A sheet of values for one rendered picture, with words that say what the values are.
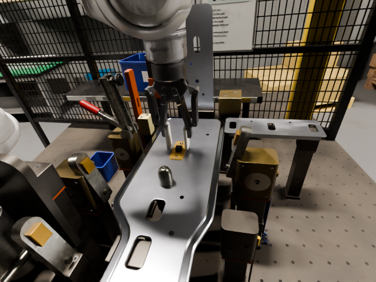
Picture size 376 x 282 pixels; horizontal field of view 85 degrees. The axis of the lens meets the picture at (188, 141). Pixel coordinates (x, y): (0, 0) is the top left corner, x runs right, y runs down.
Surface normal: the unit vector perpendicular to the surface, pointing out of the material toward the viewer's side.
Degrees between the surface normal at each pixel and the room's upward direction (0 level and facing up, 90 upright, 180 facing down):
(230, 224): 0
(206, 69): 90
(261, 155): 0
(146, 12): 89
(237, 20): 90
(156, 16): 117
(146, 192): 0
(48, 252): 78
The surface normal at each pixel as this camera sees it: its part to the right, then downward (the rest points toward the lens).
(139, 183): -0.08, -0.82
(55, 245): 0.94, -0.12
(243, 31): -0.21, 0.57
